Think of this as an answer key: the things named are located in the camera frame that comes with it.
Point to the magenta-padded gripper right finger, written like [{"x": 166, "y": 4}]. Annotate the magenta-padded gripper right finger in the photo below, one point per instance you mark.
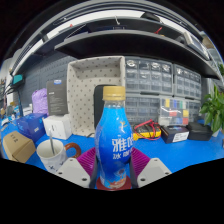
[{"x": 153, "y": 170}]

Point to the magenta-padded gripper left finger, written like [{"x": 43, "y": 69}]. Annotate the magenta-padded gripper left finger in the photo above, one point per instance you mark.
[{"x": 71, "y": 170}]

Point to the blue drink bottle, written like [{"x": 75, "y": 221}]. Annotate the blue drink bottle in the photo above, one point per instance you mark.
[{"x": 113, "y": 140}]

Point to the metal spoon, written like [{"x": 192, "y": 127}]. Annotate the metal spoon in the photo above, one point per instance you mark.
[{"x": 51, "y": 143}]

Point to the yellow multimeter with red leads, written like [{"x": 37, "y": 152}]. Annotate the yellow multimeter with red leads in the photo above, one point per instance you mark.
[{"x": 146, "y": 131}]

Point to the black box with white label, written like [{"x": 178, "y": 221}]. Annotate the black box with white label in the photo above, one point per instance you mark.
[{"x": 175, "y": 134}]

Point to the small white box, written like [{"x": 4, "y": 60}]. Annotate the small white box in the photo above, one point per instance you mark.
[{"x": 58, "y": 126}]

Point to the brown cardboard box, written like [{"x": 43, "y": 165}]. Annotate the brown cardboard box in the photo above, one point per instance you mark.
[{"x": 18, "y": 146}]

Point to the blue cardboard box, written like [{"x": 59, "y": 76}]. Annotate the blue cardboard box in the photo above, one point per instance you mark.
[{"x": 31, "y": 126}]

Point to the black case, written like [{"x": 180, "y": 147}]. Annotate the black case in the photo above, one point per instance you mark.
[{"x": 200, "y": 130}]

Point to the black rectangular speaker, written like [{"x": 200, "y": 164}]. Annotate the black rectangular speaker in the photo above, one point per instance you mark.
[{"x": 99, "y": 106}]

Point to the dark grey flat box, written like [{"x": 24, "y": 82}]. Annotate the dark grey flat box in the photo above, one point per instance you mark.
[{"x": 57, "y": 98}]

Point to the purple plastic bag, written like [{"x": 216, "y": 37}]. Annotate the purple plastic bag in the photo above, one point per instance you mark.
[{"x": 40, "y": 101}]

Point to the white dotted fabric bin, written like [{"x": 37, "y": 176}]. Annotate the white dotted fabric bin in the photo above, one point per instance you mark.
[{"x": 83, "y": 93}]

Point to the green potted plant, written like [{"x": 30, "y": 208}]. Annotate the green potted plant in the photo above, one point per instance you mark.
[{"x": 213, "y": 110}]

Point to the grey small-parts drawer cabinet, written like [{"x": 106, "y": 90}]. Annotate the grey small-parts drawer cabinet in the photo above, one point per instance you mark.
[
  {"x": 148, "y": 76},
  {"x": 188, "y": 81}
]

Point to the teal plastic bin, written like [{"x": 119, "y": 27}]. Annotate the teal plastic bin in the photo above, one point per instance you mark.
[{"x": 18, "y": 79}]

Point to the dark overhead shelf unit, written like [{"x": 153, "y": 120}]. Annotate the dark overhead shelf unit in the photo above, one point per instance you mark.
[{"x": 133, "y": 43}]

